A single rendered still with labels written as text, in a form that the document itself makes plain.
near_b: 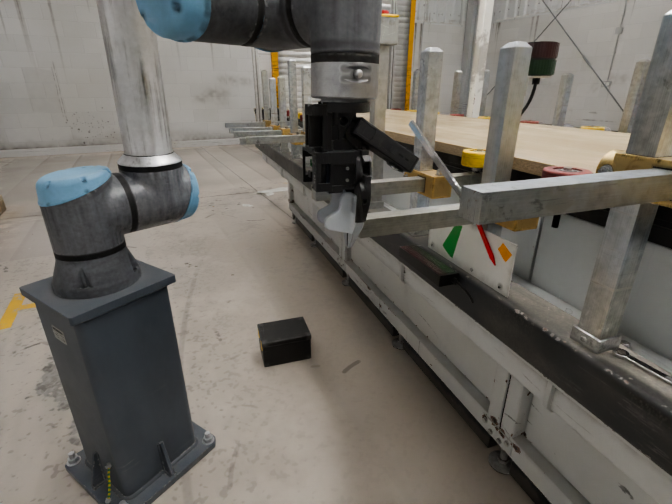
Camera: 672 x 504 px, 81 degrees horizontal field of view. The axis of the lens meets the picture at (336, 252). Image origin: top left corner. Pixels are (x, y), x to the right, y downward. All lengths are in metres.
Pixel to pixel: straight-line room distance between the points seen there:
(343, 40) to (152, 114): 0.63
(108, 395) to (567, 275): 1.08
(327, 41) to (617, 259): 0.46
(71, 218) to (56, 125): 7.37
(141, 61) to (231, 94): 7.44
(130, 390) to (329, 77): 0.91
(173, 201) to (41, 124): 7.36
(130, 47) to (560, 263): 1.04
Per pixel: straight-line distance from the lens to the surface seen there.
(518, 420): 1.24
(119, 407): 1.18
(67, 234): 1.04
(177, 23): 0.54
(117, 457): 1.27
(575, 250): 0.95
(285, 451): 1.39
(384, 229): 0.62
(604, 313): 0.65
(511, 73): 0.75
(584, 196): 0.46
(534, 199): 0.41
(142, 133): 1.06
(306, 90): 1.88
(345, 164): 0.55
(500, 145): 0.76
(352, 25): 0.54
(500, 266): 0.76
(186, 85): 8.33
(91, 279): 1.06
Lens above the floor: 1.04
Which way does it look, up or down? 22 degrees down
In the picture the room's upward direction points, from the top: straight up
